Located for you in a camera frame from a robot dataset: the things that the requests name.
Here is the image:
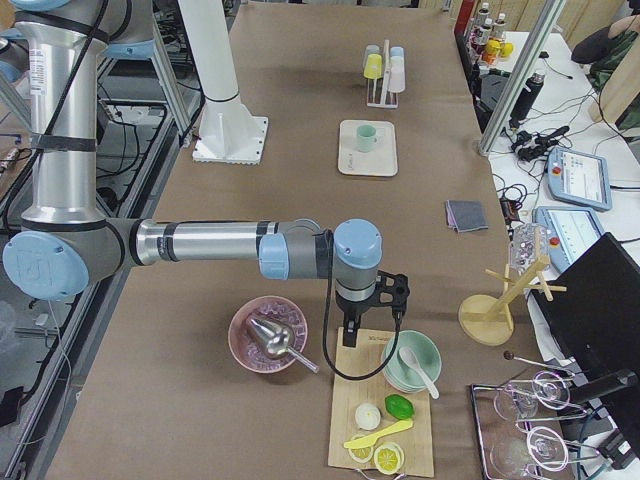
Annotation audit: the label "lemon half slice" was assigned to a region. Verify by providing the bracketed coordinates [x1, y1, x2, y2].
[348, 445, 374, 464]

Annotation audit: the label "blue cup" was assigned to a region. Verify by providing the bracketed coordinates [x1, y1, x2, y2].
[390, 46, 404, 57]

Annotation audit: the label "clear glass cup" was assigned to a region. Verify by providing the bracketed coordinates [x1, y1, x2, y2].
[509, 223, 549, 274]

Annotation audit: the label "pink cup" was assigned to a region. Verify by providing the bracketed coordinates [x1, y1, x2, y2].
[388, 66, 405, 94]

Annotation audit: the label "beige rabbit tray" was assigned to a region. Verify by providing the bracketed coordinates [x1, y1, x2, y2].
[337, 120, 398, 177]

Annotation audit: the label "wire glass rack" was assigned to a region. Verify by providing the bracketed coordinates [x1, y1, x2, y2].
[469, 384, 607, 479]

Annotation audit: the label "white garlic bulb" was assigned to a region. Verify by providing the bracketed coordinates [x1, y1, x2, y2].
[354, 402, 382, 431]

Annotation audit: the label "stacked green bowls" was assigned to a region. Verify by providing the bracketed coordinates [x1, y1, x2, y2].
[381, 329, 443, 393]

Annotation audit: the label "white ceramic spoon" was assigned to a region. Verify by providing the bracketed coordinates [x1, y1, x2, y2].
[399, 346, 440, 400]

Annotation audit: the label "grey folded cloths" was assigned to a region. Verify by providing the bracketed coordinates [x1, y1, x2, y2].
[445, 200, 488, 233]

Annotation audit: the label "wooden mug tree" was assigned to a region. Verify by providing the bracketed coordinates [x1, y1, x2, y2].
[458, 255, 567, 346]

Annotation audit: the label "black monitor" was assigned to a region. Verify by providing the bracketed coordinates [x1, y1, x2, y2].
[533, 233, 639, 448]

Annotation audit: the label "yellow plastic knife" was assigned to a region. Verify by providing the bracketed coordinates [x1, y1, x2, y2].
[343, 419, 414, 449]

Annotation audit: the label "seated person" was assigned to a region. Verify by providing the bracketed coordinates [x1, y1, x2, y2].
[571, 14, 639, 91]

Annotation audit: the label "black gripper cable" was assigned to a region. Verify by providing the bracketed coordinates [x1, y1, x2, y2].
[322, 232, 404, 382]

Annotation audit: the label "black water bottle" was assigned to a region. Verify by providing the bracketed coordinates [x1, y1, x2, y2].
[509, 70, 546, 128]

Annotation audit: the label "wooden cutting board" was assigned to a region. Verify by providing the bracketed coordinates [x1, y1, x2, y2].
[328, 329, 435, 478]

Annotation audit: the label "white cup rack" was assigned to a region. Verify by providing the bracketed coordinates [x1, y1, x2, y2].
[363, 39, 401, 109]

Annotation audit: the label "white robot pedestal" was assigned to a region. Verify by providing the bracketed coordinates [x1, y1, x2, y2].
[179, 0, 269, 165]

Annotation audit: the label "pink ice bowl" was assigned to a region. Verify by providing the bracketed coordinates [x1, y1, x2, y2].
[228, 296, 308, 374]

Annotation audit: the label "aluminium frame post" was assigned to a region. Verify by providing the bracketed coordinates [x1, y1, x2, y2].
[478, 0, 566, 157]

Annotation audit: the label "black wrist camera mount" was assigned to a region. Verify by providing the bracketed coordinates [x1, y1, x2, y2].
[371, 270, 410, 317]

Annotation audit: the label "cream white cup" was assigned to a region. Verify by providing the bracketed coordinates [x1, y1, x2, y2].
[390, 56, 404, 70]

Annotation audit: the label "blue teach pendant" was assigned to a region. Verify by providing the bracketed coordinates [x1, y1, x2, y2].
[533, 206, 605, 273]
[547, 146, 613, 211]

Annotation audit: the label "green cup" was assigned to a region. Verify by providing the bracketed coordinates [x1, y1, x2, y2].
[356, 124, 377, 153]

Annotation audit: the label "metal ice scoop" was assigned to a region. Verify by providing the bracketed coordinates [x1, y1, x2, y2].
[245, 315, 319, 374]

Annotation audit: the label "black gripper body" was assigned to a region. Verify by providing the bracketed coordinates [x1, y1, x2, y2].
[336, 293, 371, 325]

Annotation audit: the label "green lime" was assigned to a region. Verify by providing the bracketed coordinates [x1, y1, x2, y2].
[384, 394, 415, 420]

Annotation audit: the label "wine glass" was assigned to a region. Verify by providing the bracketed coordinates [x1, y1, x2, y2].
[490, 426, 569, 479]
[493, 371, 570, 420]

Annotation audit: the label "yellow cup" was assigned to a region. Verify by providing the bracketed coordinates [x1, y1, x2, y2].
[363, 53, 383, 80]

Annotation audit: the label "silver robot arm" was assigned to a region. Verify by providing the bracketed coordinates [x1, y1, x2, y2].
[3, 1, 383, 345]

